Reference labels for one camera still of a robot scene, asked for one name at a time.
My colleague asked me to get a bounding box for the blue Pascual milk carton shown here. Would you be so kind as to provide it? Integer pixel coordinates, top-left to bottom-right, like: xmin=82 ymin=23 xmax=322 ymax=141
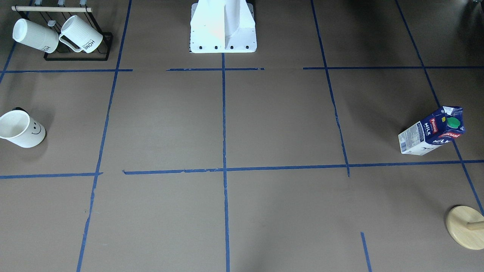
xmin=398 ymin=106 xmax=465 ymax=156

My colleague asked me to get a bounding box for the white smiley face mug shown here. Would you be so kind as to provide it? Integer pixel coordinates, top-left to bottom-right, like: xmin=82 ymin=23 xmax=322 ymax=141
xmin=0 ymin=107 xmax=47 ymax=148

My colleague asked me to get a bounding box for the white ribbed mug outer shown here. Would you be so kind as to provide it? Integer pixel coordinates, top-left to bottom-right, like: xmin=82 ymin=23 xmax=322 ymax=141
xmin=12 ymin=19 xmax=59 ymax=54

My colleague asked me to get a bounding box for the round wooden stand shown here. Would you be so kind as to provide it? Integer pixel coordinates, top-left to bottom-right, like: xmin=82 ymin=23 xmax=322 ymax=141
xmin=445 ymin=205 xmax=484 ymax=250

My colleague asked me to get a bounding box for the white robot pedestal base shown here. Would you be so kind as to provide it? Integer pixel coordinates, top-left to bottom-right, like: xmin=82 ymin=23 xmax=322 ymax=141
xmin=189 ymin=0 xmax=258 ymax=54

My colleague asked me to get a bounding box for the white HOME mug with handle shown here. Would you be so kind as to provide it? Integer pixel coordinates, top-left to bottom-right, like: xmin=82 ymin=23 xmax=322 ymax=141
xmin=59 ymin=15 xmax=103 ymax=53

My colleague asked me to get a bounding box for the black wire mug rack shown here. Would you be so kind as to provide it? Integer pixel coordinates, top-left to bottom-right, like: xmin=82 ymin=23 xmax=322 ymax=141
xmin=11 ymin=0 xmax=113 ymax=61

